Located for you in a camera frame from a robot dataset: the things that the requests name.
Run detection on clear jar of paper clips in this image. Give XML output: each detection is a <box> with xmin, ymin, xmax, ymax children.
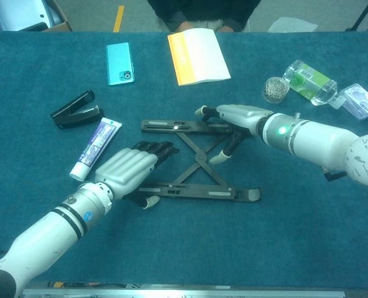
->
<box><xmin>262</xmin><ymin>76</ymin><xmax>291</xmax><ymax>105</ymax></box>

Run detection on yellow white notebook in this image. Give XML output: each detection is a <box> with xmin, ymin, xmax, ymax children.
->
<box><xmin>167</xmin><ymin>27</ymin><xmax>232</xmax><ymax>87</ymax></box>

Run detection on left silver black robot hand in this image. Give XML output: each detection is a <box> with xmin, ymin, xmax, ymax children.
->
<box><xmin>93</xmin><ymin>140</ymin><xmax>180</xmax><ymax>209</ymax></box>

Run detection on black folding laptop stand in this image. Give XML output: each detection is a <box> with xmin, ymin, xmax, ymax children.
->
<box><xmin>140</xmin><ymin>119</ymin><xmax>262</xmax><ymax>204</ymax></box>

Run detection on clear bottle green label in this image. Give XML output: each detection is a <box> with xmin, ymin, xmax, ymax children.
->
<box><xmin>282</xmin><ymin>60</ymin><xmax>343</xmax><ymax>109</ymax></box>

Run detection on aluminium frame rail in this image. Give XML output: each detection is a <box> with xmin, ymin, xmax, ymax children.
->
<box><xmin>22</xmin><ymin>287</ymin><xmax>346</xmax><ymax>298</ymax></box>

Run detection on seated person dark jacket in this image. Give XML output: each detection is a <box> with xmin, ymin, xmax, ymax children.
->
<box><xmin>147</xmin><ymin>0</ymin><xmax>262</xmax><ymax>33</ymax></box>

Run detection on silver device in cardboard box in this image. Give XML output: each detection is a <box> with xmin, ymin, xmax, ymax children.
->
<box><xmin>0</xmin><ymin>0</ymin><xmax>56</xmax><ymax>32</ymax></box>

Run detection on black tripod leg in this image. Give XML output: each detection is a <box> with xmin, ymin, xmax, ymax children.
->
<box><xmin>344</xmin><ymin>0</ymin><xmax>368</xmax><ymax>32</ymax></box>

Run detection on teal smartphone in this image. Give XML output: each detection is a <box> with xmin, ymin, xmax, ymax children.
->
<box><xmin>105</xmin><ymin>42</ymin><xmax>136</xmax><ymax>87</ymax></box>

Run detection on black stapler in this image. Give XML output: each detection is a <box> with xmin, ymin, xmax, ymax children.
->
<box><xmin>49</xmin><ymin>89</ymin><xmax>104</xmax><ymax>130</ymax></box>

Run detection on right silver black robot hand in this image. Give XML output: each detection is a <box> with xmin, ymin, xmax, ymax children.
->
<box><xmin>194</xmin><ymin>104</ymin><xmax>274</xmax><ymax>165</ymax></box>

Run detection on cardboard box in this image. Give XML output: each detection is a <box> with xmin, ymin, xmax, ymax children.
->
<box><xmin>0</xmin><ymin>0</ymin><xmax>73</xmax><ymax>32</ymax></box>

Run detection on white purple toothpaste tube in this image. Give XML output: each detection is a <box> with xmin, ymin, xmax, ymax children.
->
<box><xmin>69</xmin><ymin>117</ymin><xmax>123</xmax><ymax>183</ymax></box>

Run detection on teal table cloth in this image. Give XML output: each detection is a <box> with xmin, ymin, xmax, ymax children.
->
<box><xmin>0</xmin><ymin>30</ymin><xmax>368</xmax><ymax>286</ymax></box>

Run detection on clear plastic box blue contents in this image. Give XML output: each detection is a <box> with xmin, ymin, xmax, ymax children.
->
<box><xmin>340</xmin><ymin>83</ymin><xmax>368</xmax><ymax>121</ymax></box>

